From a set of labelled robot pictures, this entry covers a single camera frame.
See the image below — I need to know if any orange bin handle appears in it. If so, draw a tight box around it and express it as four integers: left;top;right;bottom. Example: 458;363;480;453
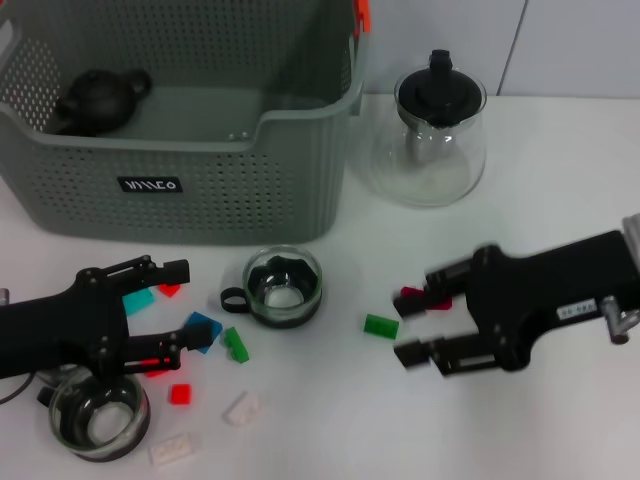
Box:
353;0;372;37

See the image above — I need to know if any bright red wedge brick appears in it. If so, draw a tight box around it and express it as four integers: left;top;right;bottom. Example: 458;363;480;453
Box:
142;357;171;379

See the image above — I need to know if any teal flat toy brick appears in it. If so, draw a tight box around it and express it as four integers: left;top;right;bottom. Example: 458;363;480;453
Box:
122;289;156;317

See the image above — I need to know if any green stepped toy brick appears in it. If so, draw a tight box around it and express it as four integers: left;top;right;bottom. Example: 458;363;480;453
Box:
223;327;250;365

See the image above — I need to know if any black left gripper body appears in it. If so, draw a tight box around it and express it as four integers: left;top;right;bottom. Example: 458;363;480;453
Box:
0;267;131;381

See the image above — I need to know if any grey-green perforated storage bin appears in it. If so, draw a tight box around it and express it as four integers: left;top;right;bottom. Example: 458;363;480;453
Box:
0;0;371;247

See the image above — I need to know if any green rectangular toy brick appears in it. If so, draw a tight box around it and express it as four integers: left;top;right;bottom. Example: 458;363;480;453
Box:
363;313;400;340

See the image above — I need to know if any long dark red brick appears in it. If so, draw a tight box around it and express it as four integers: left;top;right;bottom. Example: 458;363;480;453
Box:
399;285;454;311

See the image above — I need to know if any blue flat toy brick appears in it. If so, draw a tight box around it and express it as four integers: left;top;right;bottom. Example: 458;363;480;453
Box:
182;311;224;355

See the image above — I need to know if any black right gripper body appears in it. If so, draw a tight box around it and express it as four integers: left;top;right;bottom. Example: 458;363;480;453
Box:
467;229;640;374

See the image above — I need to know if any black teapot lid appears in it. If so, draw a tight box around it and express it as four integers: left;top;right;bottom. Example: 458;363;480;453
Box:
398;48;481;126

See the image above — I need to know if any white rectangular toy brick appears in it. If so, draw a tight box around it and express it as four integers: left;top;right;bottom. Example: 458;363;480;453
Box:
148;433;201;469

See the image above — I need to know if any clear white toy brick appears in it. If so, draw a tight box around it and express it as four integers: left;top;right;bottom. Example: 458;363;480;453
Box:
221;390;262;427

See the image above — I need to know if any clear glass teapot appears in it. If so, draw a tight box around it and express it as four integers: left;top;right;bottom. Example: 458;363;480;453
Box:
372;62;488;207

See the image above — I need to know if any dark clay teapot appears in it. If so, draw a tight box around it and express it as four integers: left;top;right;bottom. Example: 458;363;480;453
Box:
52;68;153;136

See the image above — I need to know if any right arm silver plug cable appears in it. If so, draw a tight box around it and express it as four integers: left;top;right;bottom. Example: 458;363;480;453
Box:
602;294;640;346

